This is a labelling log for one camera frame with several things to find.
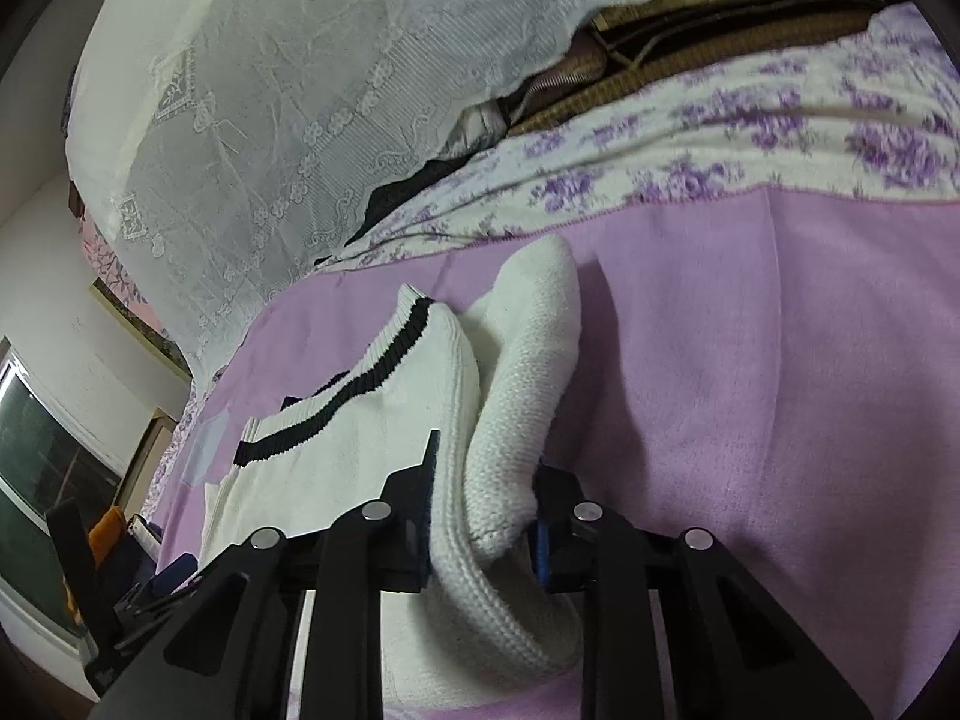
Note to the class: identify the framed wall picture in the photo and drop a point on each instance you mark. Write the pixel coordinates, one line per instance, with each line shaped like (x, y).
(139, 326)

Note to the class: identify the dark cloth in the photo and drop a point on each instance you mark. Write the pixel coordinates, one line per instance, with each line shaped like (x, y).
(409, 191)

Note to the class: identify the window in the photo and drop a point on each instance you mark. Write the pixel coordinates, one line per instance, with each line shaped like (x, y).
(45, 465)

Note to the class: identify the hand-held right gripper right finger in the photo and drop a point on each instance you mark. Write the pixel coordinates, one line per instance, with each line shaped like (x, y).
(541, 562)

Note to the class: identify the wooden frame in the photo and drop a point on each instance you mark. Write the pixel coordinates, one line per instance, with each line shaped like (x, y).
(150, 454)

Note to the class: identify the pale folded cloth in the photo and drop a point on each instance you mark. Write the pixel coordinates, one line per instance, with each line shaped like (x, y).
(480, 124)

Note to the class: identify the white sweater with black stripes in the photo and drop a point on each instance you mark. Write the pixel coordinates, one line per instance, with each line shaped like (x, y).
(420, 405)

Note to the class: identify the pink floral wall hanging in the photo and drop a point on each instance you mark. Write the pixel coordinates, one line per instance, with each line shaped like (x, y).
(101, 259)

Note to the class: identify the orange cloth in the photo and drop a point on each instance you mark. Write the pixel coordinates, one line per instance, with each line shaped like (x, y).
(106, 532)

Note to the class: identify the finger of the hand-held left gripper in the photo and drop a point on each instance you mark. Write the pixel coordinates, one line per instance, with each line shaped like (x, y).
(176, 568)

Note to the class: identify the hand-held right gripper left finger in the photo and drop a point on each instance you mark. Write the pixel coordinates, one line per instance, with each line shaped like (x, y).
(409, 517)

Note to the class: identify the purple floral bed sheet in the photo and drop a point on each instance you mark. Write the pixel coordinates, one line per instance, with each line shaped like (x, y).
(712, 135)

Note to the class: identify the white lace cloth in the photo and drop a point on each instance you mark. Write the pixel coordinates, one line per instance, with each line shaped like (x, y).
(285, 90)

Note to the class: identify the purple blanket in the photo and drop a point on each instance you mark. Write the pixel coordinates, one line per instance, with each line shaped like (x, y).
(712, 390)

